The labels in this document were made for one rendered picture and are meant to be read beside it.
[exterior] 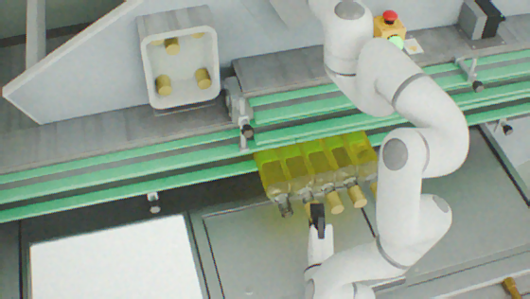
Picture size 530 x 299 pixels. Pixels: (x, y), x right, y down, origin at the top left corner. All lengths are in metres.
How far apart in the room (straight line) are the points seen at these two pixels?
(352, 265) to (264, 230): 0.48
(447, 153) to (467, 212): 0.70
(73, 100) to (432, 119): 0.91
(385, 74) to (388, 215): 0.25
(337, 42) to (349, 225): 0.58
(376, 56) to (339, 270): 0.39
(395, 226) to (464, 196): 0.78
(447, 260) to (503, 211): 0.24
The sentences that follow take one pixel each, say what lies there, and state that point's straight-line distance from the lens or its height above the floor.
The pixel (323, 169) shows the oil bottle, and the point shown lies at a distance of 1.50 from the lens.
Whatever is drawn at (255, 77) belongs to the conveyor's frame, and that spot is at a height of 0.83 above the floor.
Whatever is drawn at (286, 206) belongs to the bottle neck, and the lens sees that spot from 1.45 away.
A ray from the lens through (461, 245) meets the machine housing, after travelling 1.67.
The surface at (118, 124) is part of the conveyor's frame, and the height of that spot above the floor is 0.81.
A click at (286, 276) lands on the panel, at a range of 1.51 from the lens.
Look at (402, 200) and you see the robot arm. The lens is 1.00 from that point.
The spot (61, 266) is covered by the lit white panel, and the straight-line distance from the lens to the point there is 1.59.
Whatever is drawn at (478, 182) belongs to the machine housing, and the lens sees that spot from 1.82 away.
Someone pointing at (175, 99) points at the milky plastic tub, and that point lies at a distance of 1.54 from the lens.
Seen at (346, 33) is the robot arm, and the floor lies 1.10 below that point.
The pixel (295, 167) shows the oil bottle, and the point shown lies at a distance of 1.50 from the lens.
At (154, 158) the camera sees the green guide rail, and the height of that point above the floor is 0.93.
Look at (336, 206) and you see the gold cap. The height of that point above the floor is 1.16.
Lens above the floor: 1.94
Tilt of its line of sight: 40 degrees down
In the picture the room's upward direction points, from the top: 160 degrees clockwise
